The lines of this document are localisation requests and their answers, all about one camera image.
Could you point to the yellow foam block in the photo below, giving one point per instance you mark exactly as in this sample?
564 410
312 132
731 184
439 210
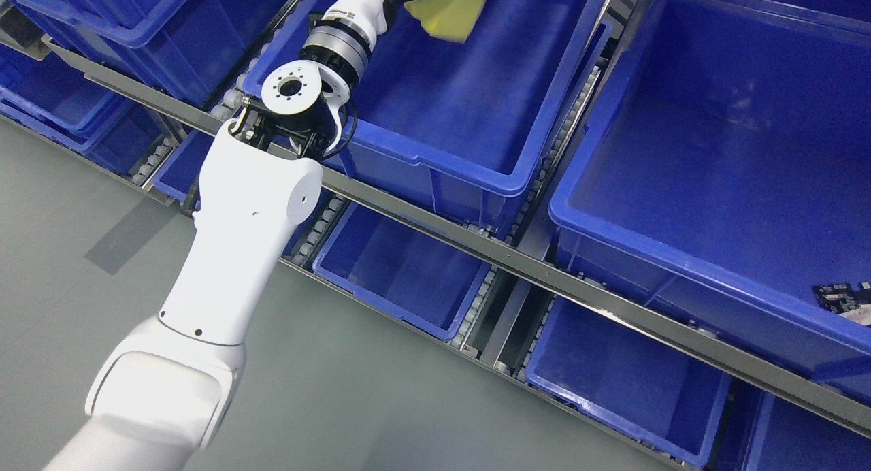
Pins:
448 20

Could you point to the blue plastic bin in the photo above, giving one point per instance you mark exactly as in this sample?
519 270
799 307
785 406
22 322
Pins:
640 387
724 173
59 103
400 271
787 437
185 47
460 129

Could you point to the metal shelf rack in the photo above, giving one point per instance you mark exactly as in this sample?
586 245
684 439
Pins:
825 401

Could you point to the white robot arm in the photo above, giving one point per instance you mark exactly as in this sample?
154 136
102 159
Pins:
165 390

